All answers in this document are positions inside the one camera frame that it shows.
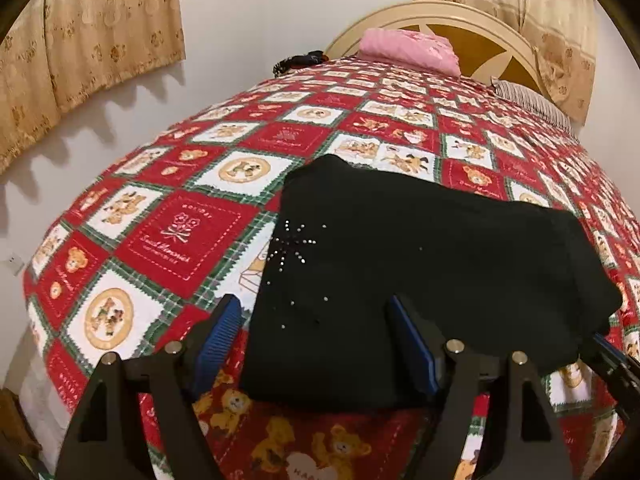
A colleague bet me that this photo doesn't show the grey striped pillow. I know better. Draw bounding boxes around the grey striped pillow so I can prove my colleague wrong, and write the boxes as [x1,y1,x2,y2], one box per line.
[492,79,581,141]

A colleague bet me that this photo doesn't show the brown wooden furniture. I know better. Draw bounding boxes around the brown wooden furniture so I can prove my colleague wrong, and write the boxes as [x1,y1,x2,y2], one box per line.
[0,387,43,466]

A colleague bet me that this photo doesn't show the cream wooden headboard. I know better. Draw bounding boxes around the cream wooden headboard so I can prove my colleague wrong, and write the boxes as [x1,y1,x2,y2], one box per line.
[324,0,551,103]

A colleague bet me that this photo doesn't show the red checkered printed blanket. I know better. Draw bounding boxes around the red checkered printed blanket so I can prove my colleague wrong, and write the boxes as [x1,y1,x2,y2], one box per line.
[22,55,640,480]

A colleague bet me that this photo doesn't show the beige patterned curtain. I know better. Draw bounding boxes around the beige patterned curtain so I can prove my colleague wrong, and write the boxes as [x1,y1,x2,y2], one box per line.
[412,0,598,123]
[0,0,186,176]

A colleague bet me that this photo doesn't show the small black object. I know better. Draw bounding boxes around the small black object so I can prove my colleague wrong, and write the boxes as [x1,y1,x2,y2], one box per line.
[272,51,326,77]

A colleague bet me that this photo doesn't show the pink pillow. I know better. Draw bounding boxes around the pink pillow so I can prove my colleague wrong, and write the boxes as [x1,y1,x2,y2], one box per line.
[359,28,461,77]

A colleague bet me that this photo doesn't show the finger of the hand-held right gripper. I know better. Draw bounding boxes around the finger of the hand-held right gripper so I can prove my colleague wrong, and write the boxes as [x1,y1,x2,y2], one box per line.
[580,332,640,421]

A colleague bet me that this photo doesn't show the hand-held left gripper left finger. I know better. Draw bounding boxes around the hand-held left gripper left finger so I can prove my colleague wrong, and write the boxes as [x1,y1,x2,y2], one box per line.
[54,294,242,480]

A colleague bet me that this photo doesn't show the black pants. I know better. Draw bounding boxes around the black pants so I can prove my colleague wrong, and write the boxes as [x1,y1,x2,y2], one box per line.
[239,154,623,408]

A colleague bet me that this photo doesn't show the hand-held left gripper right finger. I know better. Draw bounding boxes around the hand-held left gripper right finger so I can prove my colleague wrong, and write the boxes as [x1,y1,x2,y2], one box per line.
[386,294,576,480]

